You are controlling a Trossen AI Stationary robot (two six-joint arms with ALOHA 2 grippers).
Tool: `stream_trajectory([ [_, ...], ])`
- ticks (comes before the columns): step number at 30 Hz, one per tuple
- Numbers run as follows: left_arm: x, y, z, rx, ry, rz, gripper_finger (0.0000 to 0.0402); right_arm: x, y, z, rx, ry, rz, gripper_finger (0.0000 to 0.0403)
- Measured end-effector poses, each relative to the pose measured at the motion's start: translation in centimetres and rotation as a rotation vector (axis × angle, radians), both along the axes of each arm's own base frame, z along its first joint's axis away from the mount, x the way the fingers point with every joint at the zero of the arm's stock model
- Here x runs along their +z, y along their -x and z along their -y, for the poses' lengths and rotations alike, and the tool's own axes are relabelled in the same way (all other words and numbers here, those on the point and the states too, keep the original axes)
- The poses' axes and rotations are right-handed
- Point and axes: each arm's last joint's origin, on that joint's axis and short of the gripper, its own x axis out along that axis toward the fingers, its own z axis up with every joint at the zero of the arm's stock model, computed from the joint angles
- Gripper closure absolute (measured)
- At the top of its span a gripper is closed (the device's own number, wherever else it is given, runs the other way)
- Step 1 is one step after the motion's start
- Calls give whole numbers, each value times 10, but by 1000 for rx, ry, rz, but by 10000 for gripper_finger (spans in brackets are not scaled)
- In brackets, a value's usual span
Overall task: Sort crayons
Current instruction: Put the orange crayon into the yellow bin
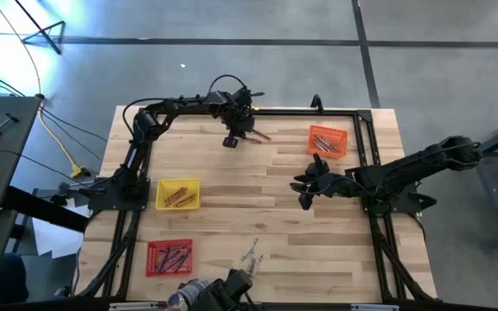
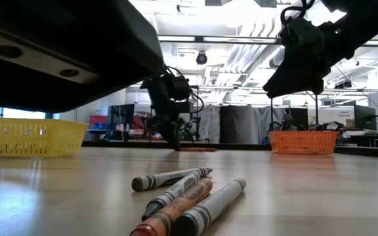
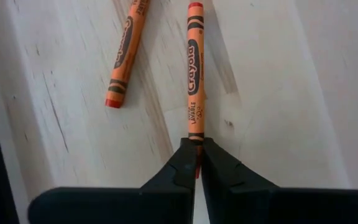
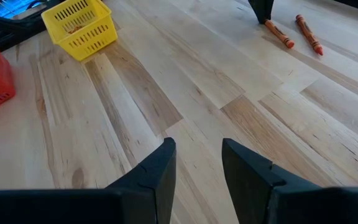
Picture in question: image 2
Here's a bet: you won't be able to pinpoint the dark grey curtain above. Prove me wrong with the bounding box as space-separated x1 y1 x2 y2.
219 104 259 144

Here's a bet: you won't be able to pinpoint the grey crayon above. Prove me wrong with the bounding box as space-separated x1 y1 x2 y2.
141 171 199 222
171 178 247 236
131 167 214 193

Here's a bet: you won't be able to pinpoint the white patterned curtain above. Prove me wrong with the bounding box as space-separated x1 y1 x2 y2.
201 104 221 144

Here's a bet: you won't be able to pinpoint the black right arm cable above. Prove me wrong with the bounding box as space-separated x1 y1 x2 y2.
280 0 316 24

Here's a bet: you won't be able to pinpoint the dark left arm cable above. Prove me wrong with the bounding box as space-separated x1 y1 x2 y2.
165 65 206 114

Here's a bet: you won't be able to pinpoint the large window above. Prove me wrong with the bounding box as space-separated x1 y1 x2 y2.
0 105 56 120

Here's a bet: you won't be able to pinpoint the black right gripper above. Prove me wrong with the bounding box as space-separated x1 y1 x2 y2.
262 45 333 98

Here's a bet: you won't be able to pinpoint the black aluminium table frame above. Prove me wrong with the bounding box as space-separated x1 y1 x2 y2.
81 140 378 161

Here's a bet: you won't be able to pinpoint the long ceiling light bar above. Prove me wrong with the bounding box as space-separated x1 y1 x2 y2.
157 34 378 47

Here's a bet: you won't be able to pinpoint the round black ceiling camera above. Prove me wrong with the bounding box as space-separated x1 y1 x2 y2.
195 51 209 66

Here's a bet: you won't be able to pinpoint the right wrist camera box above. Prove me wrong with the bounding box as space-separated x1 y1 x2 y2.
280 18 324 50

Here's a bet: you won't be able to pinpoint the black ceiling fixture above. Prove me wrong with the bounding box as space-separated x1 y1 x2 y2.
333 79 354 90

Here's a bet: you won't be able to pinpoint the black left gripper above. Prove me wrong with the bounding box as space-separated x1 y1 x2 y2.
144 83 195 151

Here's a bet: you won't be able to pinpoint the black curtain panel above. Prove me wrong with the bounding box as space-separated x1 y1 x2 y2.
290 107 309 132

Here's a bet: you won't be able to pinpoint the light grey curtain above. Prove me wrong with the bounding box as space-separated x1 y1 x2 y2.
256 106 290 136

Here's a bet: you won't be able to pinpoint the yellow plastic basket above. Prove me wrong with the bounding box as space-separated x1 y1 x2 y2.
0 116 90 159

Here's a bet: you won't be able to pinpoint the white sign board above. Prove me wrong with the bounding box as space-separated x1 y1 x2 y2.
319 107 356 128

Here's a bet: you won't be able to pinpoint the red storage bin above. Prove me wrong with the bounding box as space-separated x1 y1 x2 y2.
89 115 109 126

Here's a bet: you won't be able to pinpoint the white ceiling pipes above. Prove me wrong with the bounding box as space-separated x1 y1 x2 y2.
223 22 284 75

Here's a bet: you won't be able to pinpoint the black monitor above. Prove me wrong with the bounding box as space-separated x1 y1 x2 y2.
109 104 136 132
353 104 378 131

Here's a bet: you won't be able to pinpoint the person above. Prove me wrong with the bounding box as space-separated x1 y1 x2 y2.
281 113 295 132

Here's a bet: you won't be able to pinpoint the black overhead mount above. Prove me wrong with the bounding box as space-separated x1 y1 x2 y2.
204 0 233 7
253 0 278 8

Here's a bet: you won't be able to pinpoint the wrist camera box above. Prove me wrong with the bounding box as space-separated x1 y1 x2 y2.
168 75 194 102
280 18 324 50

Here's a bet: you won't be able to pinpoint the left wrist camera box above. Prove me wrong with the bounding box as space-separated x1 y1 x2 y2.
168 75 194 102

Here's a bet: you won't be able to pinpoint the orange plastic basket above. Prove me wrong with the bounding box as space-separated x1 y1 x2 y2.
268 130 339 156

